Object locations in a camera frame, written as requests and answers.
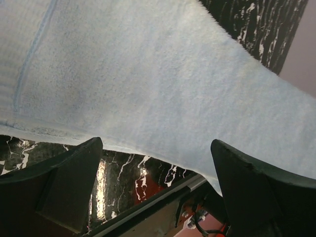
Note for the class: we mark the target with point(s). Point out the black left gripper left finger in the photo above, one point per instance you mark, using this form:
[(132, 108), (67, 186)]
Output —
[(50, 198)]

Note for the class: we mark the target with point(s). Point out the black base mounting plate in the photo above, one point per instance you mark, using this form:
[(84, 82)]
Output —
[(164, 214)]

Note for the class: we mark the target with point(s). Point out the light blue towel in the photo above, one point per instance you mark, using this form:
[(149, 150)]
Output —
[(153, 77)]

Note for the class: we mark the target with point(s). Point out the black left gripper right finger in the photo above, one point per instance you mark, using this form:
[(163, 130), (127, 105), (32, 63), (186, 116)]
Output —
[(262, 200)]

